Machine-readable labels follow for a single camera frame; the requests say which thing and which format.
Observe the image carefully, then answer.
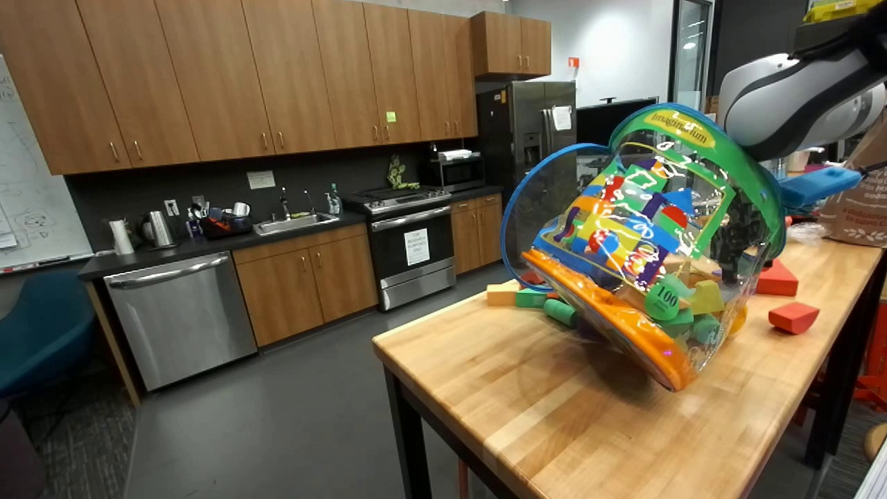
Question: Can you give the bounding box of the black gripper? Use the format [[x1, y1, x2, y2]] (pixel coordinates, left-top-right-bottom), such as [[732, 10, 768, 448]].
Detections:
[[716, 196, 776, 279]]

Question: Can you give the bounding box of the clear plastic toy bag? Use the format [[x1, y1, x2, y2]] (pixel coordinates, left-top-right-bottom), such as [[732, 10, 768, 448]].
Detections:
[[500, 100, 791, 394]]

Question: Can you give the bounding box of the small red rectangular block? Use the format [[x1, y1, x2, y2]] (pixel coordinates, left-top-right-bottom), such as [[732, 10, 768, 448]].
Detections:
[[766, 300, 823, 337]]

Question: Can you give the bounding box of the green cylinder block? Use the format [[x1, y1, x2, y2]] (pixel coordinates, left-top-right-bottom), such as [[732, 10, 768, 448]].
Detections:
[[542, 297, 586, 329]]

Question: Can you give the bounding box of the green flat block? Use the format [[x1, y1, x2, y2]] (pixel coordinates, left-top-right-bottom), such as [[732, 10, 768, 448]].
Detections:
[[513, 285, 558, 314]]

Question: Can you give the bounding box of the white paper on fridge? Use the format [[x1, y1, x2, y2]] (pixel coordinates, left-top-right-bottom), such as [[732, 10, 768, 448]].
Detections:
[[550, 103, 578, 135]]

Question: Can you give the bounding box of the round wooden stool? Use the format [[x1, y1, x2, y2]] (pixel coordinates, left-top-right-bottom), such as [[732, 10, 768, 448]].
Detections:
[[862, 418, 887, 466]]

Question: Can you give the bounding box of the tan rectangular block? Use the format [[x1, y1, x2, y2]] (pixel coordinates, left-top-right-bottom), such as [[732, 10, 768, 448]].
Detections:
[[485, 276, 528, 310]]

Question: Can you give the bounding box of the wooden lower cabinet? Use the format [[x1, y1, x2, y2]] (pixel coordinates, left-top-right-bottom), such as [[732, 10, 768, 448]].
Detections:
[[450, 192, 507, 276], [231, 221, 381, 351]]

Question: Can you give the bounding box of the stainless steel microwave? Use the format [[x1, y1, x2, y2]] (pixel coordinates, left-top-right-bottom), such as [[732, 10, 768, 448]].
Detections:
[[431, 146, 488, 193]]

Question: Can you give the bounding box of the wooden cabinet above fridge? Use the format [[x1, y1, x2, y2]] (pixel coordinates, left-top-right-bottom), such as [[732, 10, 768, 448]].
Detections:
[[470, 8, 554, 81]]

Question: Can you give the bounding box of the white paper on oven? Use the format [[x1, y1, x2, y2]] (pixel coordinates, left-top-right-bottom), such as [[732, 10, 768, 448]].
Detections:
[[403, 224, 434, 268]]

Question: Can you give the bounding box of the stainless steel oven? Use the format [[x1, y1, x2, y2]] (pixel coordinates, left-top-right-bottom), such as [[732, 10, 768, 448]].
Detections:
[[355, 185, 461, 314]]

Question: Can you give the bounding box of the green potted plant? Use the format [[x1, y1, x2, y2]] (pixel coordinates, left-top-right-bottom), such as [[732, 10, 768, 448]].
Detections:
[[384, 152, 421, 193]]

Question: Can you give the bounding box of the wooden butcher block table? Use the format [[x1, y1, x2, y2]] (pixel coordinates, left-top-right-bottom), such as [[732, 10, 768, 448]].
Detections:
[[381, 246, 887, 499]]

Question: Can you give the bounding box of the steel kitchen sink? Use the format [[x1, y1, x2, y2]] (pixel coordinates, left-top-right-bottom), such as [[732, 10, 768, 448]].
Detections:
[[252, 208, 343, 238]]

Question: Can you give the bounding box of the dish rack with dishes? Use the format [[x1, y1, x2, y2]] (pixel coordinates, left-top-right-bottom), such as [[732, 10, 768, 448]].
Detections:
[[183, 193, 256, 240]]

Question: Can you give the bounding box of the stainless steel dishwasher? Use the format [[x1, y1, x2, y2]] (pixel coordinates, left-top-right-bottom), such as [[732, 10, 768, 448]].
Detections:
[[100, 250, 262, 394]]

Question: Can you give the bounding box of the white electric kettle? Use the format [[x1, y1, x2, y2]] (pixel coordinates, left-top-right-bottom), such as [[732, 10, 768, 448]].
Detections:
[[145, 208, 177, 253]]

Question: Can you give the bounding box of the white paper towel roll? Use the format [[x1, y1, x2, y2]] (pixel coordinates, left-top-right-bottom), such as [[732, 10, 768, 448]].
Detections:
[[106, 217, 138, 261]]

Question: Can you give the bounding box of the blue chair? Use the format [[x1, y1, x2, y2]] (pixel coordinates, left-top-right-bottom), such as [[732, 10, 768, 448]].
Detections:
[[0, 268, 98, 401]]

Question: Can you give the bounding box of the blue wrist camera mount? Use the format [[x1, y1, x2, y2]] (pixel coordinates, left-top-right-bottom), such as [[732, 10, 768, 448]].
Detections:
[[773, 164, 867, 217]]

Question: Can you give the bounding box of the white wall outlet plate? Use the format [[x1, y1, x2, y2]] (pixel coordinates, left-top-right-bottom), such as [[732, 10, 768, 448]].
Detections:
[[244, 166, 281, 193]]

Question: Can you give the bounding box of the white wall board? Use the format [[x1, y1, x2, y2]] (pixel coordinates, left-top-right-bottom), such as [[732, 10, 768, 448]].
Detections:
[[0, 53, 98, 276]]

